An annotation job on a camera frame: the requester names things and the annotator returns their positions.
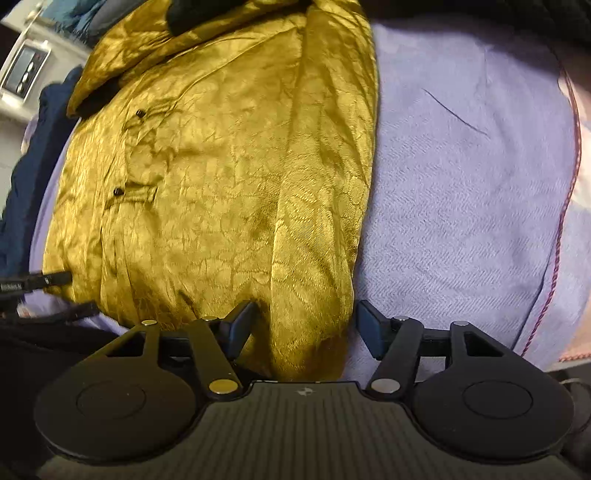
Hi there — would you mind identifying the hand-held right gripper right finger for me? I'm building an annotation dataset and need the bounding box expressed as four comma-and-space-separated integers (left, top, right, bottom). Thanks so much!
358, 300, 505, 401

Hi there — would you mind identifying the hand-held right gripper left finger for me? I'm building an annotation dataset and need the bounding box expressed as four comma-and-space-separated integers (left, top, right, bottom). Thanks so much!
105, 301, 257, 400

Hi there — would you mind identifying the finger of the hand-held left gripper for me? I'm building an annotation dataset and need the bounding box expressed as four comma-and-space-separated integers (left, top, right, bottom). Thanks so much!
0, 302, 100, 325
0, 271, 74, 294

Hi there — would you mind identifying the golden jacket with black fur trim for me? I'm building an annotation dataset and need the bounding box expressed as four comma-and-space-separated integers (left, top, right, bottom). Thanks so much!
41, 0, 380, 382

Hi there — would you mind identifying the dark cloth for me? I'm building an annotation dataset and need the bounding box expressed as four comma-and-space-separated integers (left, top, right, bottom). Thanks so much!
365, 0, 591, 43
0, 320, 122, 372

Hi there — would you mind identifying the navy blue garment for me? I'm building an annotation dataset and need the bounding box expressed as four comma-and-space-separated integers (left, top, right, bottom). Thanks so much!
0, 67, 85, 278

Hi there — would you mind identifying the purple floral bed sheet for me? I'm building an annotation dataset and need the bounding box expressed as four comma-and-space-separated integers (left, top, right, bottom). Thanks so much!
23, 21, 591, 385

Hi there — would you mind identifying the silver panel with buttons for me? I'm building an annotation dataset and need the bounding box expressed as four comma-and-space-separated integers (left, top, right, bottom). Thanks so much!
0, 39, 52, 101

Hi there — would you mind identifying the white cabinet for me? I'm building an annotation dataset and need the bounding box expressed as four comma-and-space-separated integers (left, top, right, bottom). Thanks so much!
0, 18, 94, 123

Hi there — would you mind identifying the pink cloth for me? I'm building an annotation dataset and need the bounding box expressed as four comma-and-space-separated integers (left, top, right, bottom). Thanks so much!
554, 69, 591, 366

